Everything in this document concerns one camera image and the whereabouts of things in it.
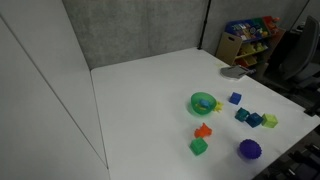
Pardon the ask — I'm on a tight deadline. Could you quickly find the green plastic bowl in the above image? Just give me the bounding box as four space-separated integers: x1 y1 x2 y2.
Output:
190 91 218 117

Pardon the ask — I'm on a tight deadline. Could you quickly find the black metal equipment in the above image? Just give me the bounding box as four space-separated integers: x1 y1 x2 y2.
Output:
263 124 320 180

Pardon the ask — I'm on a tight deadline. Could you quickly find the grey office chair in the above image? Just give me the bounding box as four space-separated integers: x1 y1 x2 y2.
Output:
266 14 320 96

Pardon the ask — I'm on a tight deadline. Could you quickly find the teal toy animal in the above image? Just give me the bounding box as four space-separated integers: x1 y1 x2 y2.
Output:
234 107 251 123

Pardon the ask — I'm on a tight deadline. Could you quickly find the colourful toy bin shelf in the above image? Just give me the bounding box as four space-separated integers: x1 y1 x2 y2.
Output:
223 15 287 69

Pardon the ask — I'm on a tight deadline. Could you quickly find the orange toy animal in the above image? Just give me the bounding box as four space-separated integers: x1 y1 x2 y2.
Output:
193 122 213 139

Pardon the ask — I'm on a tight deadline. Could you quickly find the lime green toy cube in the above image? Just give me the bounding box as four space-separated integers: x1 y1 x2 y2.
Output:
261 113 279 129

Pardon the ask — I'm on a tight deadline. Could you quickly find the wooden board with handle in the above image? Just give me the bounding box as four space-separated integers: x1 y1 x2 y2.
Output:
215 32 243 67

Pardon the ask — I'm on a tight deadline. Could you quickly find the dark blue toy cube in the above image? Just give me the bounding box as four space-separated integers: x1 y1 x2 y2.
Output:
245 112 264 129

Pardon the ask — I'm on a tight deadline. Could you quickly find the black vertical pole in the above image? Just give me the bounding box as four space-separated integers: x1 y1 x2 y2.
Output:
197 0 212 51

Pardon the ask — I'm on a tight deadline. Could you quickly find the blue toy animal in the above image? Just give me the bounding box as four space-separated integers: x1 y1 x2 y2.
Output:
198 99 212 110

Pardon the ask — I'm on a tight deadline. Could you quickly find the yellow spiky toy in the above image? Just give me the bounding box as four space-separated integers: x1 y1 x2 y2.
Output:
213 100 224 113

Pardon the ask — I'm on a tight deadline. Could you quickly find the grey metal plate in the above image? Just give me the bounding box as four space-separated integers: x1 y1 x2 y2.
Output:
219 65 251 80

